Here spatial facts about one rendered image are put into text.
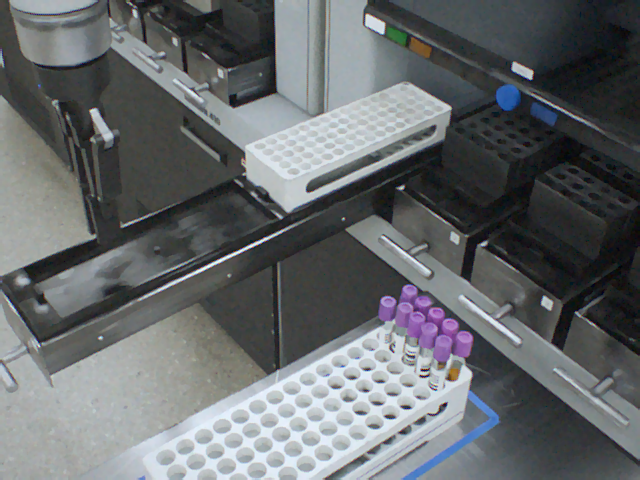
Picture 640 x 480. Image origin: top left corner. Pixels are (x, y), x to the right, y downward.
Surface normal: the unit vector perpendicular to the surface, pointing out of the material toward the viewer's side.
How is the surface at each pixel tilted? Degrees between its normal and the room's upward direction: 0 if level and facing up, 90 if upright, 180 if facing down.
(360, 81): 90
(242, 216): 0
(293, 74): 90
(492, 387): 0
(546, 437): 0
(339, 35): 90
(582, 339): 90
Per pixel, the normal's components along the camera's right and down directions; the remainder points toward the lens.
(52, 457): 0.01, -0.76
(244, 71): 0.62, 0.51
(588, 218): -0.79, 0.39
